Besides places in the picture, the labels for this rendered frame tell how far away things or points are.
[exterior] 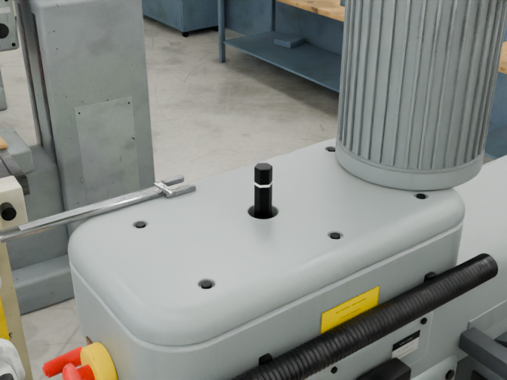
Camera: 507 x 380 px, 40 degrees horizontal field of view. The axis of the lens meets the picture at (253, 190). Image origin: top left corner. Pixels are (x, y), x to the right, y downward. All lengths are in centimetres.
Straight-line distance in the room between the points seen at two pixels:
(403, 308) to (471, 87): 28
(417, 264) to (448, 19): 29
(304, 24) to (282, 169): 654
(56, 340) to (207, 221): 289
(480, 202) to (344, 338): 47
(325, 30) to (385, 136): 634
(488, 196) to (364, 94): 39
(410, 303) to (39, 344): 297
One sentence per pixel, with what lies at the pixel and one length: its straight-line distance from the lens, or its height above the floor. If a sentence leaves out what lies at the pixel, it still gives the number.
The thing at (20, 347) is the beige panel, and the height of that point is 41.
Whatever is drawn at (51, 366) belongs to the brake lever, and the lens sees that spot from 93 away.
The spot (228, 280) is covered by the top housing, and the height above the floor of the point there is 189.
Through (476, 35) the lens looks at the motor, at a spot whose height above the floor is 209.
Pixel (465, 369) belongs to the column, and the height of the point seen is 149.
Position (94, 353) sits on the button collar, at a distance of 81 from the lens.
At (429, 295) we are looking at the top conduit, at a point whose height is 180.
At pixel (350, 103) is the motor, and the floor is 198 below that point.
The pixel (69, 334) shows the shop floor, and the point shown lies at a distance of 370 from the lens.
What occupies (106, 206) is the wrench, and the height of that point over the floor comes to 190.
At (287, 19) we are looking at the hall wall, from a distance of 767.
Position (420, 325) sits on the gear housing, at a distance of 98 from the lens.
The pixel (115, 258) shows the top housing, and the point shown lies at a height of 189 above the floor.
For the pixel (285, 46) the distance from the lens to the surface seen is 714.
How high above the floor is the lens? 232
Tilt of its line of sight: 29 degrees down
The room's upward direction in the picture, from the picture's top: straight up
